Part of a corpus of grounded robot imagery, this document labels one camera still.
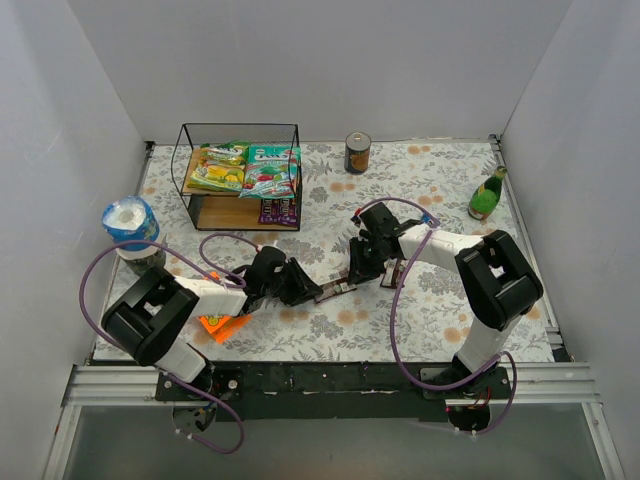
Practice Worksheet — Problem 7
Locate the green glass bottle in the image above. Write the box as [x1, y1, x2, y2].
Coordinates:
[468, 166, 508, 220]

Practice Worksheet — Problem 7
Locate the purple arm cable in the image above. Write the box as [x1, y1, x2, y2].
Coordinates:
[354, 197, 518, 435]
[78, 232, 264, 455]

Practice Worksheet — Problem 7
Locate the purple M&M candy bag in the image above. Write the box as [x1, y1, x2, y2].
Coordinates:
[277, 198, 299, 227]

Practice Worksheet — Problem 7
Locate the brown M&M candy bag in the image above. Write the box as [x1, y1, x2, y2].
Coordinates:
[259, 199, 280, 225]

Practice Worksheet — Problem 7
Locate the orange Scrub Daddy box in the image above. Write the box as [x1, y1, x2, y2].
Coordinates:
[195, 302, 252, 344]

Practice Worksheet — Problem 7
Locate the teal red candy bag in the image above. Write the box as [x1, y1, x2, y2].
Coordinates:
[239, 144, 300, 200]

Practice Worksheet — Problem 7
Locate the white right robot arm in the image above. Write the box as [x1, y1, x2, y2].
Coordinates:
[348, 198, 544, 392]

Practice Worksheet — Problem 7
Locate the brown tin can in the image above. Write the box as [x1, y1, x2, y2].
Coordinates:
[345, 132, 371, 174]

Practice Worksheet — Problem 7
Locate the brown candy bag barcode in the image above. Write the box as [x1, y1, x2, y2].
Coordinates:
[380, 259, 407, 290]

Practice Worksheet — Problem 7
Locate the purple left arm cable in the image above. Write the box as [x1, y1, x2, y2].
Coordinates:
[78, 232, 264, 455]

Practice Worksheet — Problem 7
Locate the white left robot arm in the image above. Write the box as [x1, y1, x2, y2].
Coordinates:
[101, 246, 323, 385]

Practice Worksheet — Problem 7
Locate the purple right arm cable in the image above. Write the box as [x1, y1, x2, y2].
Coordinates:
[354, 197, 518, 435]

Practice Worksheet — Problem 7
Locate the black wire wooden shelf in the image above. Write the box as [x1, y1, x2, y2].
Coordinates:
[170, 123, 302, 231]

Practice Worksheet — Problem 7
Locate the green yellow candy bag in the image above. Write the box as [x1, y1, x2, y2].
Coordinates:
[186, 141, 250, 193]

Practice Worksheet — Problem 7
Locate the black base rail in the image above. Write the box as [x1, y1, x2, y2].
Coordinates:
[154, 357, 501, 421]

